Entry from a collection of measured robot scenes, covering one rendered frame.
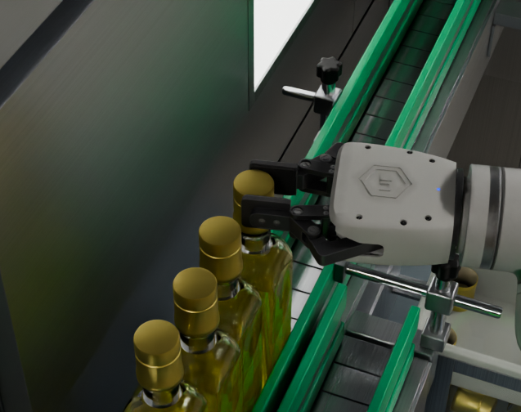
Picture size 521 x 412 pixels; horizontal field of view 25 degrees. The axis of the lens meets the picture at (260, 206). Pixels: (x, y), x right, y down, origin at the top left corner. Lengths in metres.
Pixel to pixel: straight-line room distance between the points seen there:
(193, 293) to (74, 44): 0.21
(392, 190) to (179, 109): 0.26
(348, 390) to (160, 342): 0.36
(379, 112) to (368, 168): 0.53
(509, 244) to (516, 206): 0.03
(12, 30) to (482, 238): 0.39
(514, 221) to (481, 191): 0.03
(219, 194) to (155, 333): 0.55
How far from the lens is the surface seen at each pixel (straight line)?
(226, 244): 0.93
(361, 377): 1.21
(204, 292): 0.90
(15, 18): 0.83
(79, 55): 0.91
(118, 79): 0.98
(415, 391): 1.20
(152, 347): 0.87
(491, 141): 2.15
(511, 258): 0.96
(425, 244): 0.94
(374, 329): 1.24
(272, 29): 1.35
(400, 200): 0.95
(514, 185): 0.95
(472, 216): 0.94
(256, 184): 0.98
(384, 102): 1.51
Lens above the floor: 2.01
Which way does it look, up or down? 45 degrees down
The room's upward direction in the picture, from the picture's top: straight up
